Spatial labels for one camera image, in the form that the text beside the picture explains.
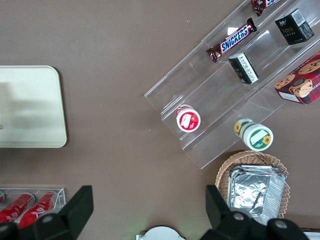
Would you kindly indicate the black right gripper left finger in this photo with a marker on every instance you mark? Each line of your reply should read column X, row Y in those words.
column 72, row 215

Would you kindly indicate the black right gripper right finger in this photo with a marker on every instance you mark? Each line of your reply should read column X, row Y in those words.
column 222, row 217

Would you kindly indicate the light tan wicker basket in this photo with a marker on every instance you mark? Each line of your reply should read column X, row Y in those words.
column 225, row 172

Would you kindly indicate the cream plastic tray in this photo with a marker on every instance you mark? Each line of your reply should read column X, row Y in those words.
column 30, row 107

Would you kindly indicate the clear acrylic bottle rack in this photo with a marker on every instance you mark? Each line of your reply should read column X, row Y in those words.
column 61, row 197

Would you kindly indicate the red cola bottle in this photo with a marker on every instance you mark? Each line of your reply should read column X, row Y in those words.
column 37, row 210
column 13, row 210

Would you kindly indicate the stacked aluminium foil containers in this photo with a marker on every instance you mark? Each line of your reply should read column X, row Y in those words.
column 257, row 192

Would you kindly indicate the green lid yogurt cup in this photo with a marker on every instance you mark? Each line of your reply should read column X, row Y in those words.
column 256, row 136

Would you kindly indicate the red lid yogurt cup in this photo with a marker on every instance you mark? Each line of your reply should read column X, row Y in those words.
column 188, row 121

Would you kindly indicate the clear acrylic stepped display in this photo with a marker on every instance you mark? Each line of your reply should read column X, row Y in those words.
column 212, row 82

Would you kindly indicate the small black carton box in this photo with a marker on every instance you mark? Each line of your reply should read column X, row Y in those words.
column 293, row 27
column 243, row 68

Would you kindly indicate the red plaid cookie box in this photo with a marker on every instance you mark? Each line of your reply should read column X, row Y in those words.
column 301, row 82

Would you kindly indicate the Snickers chocolate bar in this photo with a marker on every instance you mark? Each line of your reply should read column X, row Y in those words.
column 232, row 41
column 261, row 5

